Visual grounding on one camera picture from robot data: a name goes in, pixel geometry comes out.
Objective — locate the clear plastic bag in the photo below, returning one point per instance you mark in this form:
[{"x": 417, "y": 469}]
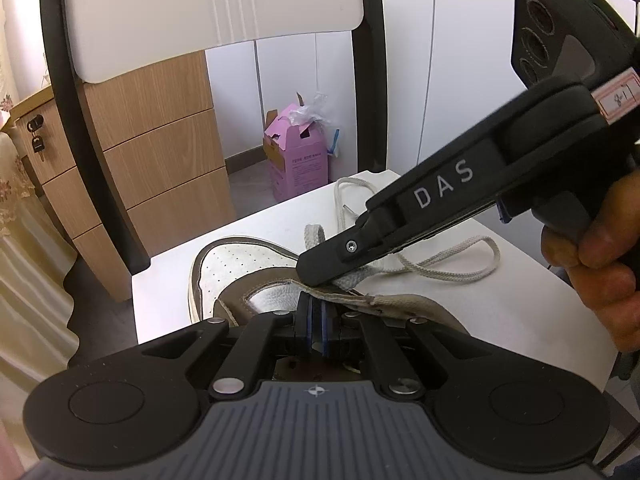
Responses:
[{"x": 307, "y": 112}]

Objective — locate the white chair with black frame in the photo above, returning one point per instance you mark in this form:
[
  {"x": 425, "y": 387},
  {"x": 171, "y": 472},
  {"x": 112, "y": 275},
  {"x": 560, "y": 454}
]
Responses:
[{"x": 200, "y": 10}]

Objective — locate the keys in cabinet lock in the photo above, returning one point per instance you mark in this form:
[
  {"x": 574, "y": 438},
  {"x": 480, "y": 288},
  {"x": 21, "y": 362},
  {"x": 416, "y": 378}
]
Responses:
[{"x": 37, "y": 145}]

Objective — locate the white shoelace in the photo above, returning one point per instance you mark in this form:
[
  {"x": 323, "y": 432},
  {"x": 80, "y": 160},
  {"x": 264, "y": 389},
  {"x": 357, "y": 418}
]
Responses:
[{"x": 314, "y": 235}]

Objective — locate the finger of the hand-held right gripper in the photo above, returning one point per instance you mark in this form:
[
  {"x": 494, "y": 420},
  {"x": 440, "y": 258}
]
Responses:
[{"x": 330, "y": 260}]

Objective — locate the white and brown sneaker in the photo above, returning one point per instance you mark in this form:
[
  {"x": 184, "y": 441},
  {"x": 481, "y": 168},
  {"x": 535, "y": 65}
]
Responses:
[{"x": 235, "y": 265}]

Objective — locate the person's right hand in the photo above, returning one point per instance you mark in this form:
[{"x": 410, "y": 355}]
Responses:
[{"x": 610, "y": 285}]

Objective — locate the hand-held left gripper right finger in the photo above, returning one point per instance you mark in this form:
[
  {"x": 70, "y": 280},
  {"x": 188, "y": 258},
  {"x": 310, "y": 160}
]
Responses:
[{"x": 326, "y": 327}]

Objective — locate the wooden drawer cabinet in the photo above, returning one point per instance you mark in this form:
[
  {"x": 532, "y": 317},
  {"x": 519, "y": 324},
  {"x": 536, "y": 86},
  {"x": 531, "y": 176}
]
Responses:
[{"x": 165, "y": 160}]

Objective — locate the pink cardboard box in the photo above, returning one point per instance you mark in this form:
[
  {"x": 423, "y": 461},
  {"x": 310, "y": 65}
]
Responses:
[{"x": 300, "y": 170}]

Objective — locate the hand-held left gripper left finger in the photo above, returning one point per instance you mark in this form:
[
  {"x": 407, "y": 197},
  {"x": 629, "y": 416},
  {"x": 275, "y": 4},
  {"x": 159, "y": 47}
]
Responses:
[{"x": 312, "y": 325}]

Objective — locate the bed with cream skirt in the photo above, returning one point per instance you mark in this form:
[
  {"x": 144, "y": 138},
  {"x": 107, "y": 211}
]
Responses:
[{"x": 25, "y": 285}]

